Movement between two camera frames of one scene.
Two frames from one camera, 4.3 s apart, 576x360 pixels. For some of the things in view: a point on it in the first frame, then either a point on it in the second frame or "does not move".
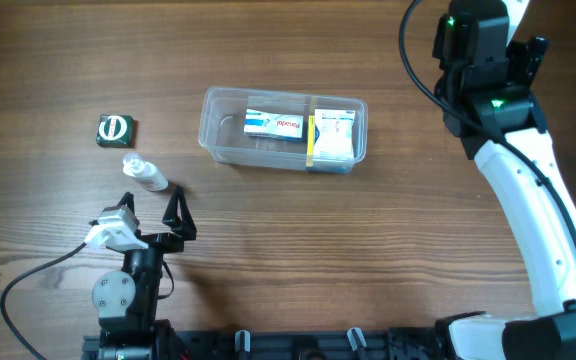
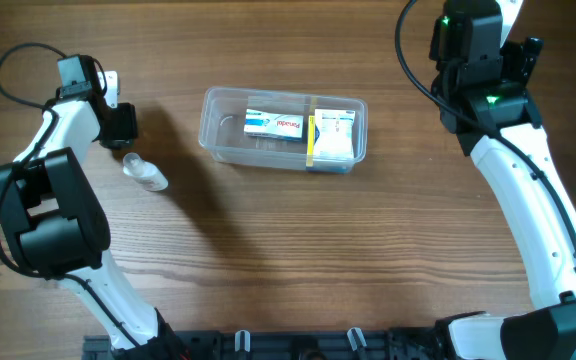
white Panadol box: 269,125 does not move
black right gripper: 523,59 does not move
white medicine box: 336,134 does not move
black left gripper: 183,227 → 127,126
